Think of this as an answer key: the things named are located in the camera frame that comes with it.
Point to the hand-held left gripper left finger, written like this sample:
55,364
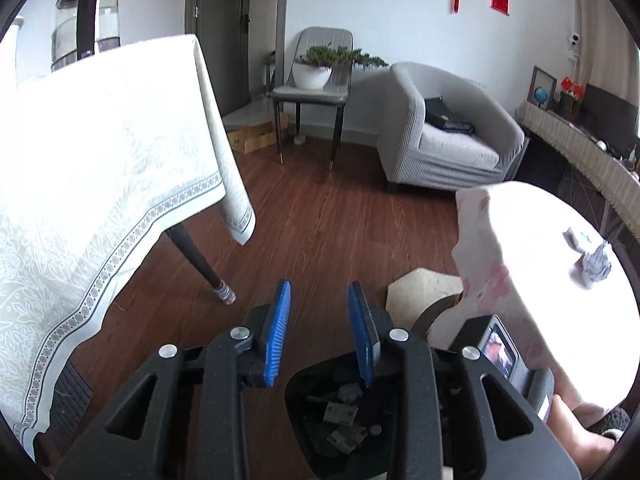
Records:
277,335

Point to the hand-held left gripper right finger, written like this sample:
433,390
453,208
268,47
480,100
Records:
361,335

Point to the white paper ball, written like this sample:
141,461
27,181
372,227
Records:
349,391
595,265

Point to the black trash bin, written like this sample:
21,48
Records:
320,440

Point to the person's right forearm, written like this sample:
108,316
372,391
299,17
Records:
612,435

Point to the person's right hand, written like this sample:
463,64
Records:
575,430

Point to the round table with white cloth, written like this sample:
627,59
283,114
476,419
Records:
525,240

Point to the black table leg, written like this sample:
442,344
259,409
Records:
200,260

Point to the blue tissue pack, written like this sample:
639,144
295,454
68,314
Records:
575,237

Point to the grey armchair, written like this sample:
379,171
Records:
450,160

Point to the sideboard with fringed cloth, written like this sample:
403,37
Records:
575,140

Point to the black bag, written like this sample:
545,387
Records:
445,115

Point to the grey dining chair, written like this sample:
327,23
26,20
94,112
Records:
310,92

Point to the small blue globe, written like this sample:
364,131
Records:
541,95

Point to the pale patterned tablecloth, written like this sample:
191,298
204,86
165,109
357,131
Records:
100,160

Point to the black monitor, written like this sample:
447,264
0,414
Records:
607,110

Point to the potted plant white pot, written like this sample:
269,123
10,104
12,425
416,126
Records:
312,75

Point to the small red flags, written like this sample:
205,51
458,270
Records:
570,85

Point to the dark wooden door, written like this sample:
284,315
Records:
220,35

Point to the glass electric kettle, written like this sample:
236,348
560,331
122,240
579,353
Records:
85,15

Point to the picture frame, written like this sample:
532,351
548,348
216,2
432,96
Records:
545,77

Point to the white security camera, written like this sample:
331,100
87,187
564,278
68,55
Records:
575,42

